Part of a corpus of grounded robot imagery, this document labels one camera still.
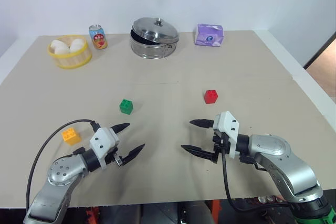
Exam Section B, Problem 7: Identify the stainless steel pot lid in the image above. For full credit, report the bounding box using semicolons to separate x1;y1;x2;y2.
132;17;180;45

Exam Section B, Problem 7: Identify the orange toy brick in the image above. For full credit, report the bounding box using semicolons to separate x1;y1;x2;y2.
61;127;81;146

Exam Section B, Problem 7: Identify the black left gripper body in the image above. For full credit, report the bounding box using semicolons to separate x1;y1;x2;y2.
104;144;124;167

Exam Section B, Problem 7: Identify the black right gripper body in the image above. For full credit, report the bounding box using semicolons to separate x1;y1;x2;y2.
211;130;229;165

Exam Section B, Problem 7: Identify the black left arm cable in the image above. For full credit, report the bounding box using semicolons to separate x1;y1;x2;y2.
25;119;102;212

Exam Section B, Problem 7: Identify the blue and orange drink can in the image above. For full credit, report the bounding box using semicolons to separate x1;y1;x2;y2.
88;24;108;50

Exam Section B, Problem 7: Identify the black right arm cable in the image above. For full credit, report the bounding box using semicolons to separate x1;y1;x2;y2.
221;148;291;212

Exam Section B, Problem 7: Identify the green toy brick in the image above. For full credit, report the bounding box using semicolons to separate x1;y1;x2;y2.
119;99;134;115

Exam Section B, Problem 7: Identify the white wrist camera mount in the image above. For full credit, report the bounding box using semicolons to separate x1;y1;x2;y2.
89;127;120;170
212;111;241;159

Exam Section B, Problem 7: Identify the beige table cover sheet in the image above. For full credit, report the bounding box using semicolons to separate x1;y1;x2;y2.
0;30;336;208

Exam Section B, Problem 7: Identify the yellow bamboo steamer basket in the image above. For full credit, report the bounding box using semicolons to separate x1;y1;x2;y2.
47;35;93;70

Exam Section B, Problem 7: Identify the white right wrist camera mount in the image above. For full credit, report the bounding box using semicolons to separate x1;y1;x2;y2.
212;111;241;159

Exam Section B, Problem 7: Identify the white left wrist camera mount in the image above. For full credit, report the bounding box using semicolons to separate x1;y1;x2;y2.
89;127;120;170

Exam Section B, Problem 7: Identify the purple tissue pack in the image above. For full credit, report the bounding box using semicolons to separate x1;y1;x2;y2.
194;23;225;47

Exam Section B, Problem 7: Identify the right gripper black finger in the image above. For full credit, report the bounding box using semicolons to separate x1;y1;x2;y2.
189;119;215;130
181;144;215;162

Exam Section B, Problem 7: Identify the dark panel beside wall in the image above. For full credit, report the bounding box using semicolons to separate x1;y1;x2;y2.
303;31;336;70

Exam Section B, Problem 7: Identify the orange metal frame piece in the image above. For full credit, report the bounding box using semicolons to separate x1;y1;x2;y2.
211;199;221;224
85;206;100;224

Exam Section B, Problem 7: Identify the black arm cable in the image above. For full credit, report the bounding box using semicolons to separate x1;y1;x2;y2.
25;119;102;212
221;148;291;212

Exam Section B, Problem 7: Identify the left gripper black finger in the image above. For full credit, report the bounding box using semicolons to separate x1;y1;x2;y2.
121;143;146;166
110;122;131;136

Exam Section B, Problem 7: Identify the red toy brick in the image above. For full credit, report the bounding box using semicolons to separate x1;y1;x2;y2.
203;89;219;104

